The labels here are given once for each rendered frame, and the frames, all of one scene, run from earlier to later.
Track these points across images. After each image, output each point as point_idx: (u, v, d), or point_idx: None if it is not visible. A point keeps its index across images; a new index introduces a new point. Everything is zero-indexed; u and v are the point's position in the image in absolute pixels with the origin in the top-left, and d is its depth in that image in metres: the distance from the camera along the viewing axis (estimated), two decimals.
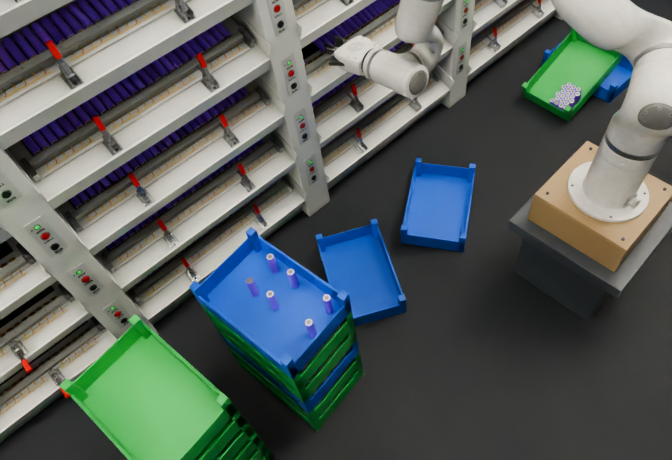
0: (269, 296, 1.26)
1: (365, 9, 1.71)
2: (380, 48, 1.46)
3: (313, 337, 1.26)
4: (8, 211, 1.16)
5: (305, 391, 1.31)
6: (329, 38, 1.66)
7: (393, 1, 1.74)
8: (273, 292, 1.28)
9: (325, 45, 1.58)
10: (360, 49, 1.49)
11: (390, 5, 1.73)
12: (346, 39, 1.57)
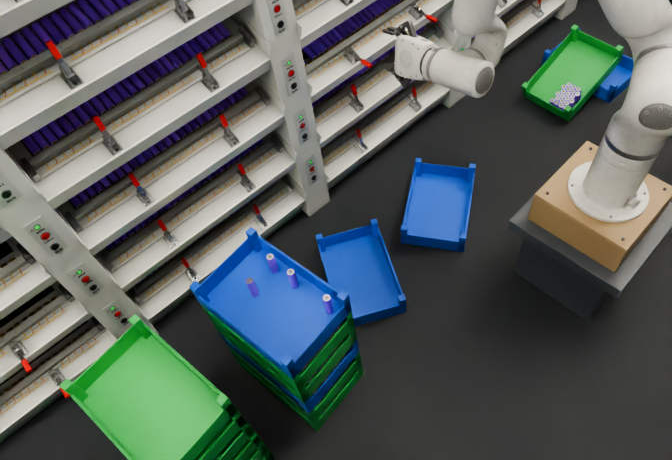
0: (315, 57, 1.64)
1: (365, 9, 1.71)
2: (426, 59, 1.36)
3: None
4: (8, 211, 1.16)
5: (305, 391, 1.31)
6: (329, 38, 1.66)
7: (393, 1, 1.74)
8: (311, 54, 1.63)
9: (383, 67, 1.53)
10: (411, 62, 1.41)
11: (390, 5, 1.73)
12: (394, 31, 1.45)
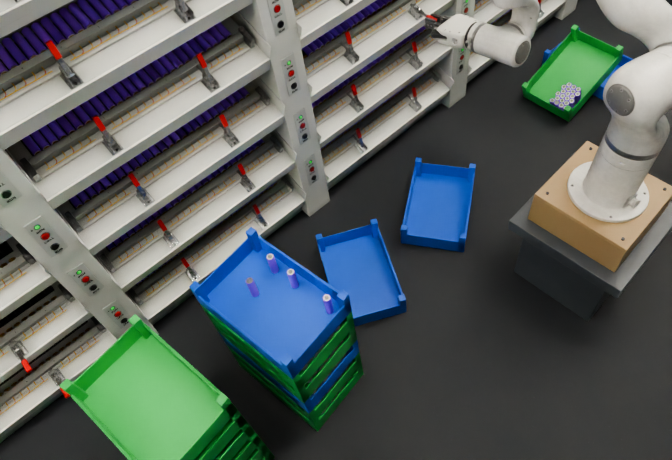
0: (311, 54, 1.64)
1: None
2: (475, 52, 1.62)
3: None
4: (8, 211, 1.16)
5: (305, 391, 1.31)
6: (325, 34, 1.66)
7: None
8: (307, 50, 1.63)
9: None
10: None
11: (386, 1, 1.73)
12: None
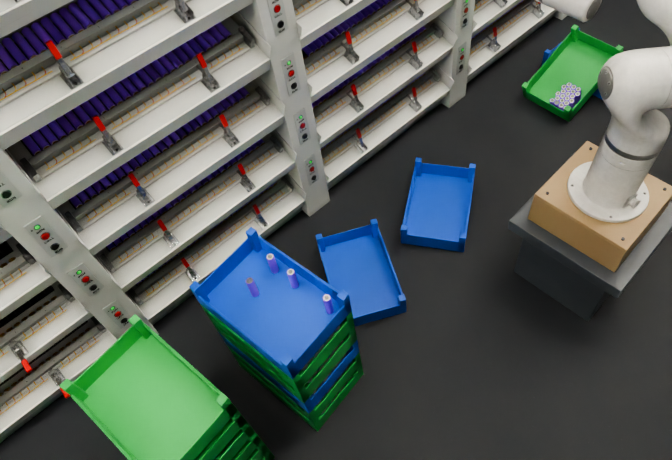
0: (311, 54, 1.64)
1: None
2: (540, 2, 1.61)
3: None
4: (8, 211, 1.16)
5: (305, 391, 1.31)
6: (325, 34, 1.66)
7: None
8: (307, 50, 1.63)
9: None
10: None
11: (387, 1, 1.73)
12: None
